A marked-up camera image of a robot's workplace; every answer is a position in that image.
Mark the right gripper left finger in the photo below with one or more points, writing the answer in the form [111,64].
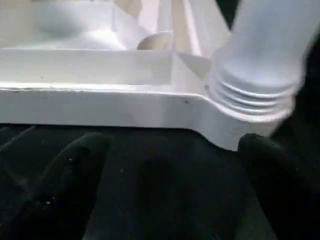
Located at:
[60,190]

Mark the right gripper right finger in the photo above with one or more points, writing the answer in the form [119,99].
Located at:
[290,195]

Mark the white plastic table top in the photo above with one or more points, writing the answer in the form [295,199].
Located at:
[100,100]

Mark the white plastic table leg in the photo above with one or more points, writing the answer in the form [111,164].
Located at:
[270,45]

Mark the black work mat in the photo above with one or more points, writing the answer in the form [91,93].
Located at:
[160,190]

